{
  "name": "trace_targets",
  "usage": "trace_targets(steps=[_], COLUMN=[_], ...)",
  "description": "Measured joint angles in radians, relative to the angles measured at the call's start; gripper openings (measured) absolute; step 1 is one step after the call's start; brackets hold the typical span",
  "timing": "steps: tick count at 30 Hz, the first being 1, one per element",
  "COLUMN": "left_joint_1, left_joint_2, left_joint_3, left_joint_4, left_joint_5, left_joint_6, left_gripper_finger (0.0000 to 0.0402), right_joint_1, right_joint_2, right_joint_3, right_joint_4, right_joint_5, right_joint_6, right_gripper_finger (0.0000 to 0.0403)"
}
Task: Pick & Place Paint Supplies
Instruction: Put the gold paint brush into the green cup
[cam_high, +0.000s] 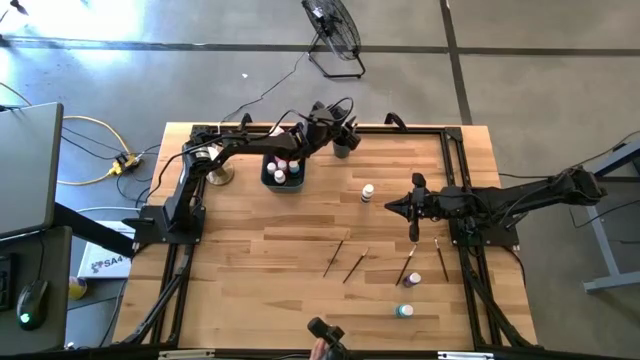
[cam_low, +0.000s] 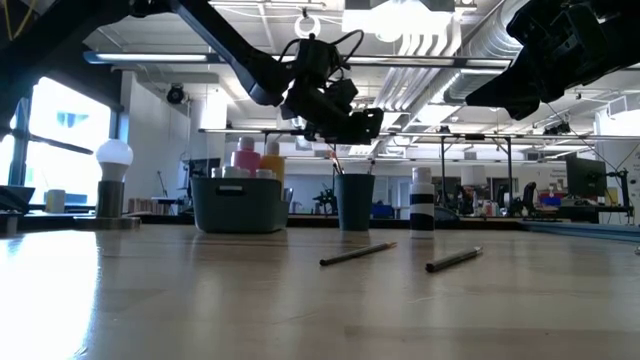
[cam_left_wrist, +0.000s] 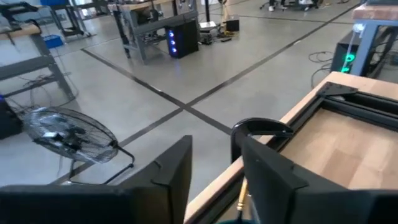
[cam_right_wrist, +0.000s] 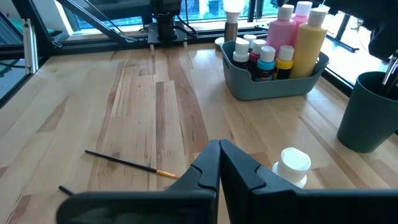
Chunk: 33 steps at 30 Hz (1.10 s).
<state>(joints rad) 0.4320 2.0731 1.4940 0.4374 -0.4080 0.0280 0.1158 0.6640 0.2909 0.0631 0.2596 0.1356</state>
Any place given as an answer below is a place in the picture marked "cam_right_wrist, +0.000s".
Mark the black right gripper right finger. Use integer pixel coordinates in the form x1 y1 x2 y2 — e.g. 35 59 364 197
220 139 398 224

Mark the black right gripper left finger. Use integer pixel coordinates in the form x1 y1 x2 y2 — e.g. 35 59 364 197
55 139 221 224

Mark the small white black-label paint bottle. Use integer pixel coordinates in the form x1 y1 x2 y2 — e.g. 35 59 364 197
272 147 312 189

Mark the large yellow paint bottle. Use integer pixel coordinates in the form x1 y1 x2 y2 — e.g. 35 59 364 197
289 6 329 78

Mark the large pink labelled paint bottle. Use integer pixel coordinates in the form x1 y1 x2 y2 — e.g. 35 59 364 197
290 1 313 47

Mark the small yellow paint bottle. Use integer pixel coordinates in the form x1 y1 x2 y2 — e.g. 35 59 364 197
273 45 295 80

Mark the small blue paint bottle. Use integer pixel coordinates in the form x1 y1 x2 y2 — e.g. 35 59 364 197
254 45 277 82

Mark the small red paint bottle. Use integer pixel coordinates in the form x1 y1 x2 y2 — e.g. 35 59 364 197
250 39 267 78

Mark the teal ribbed cup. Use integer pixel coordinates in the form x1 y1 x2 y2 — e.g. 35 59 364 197
336 71 398 153

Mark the white bulb table lamp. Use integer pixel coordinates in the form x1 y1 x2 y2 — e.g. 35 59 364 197
214 0 246 52

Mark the silver aluminium bracket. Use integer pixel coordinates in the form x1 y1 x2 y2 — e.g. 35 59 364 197
23 17 40 75

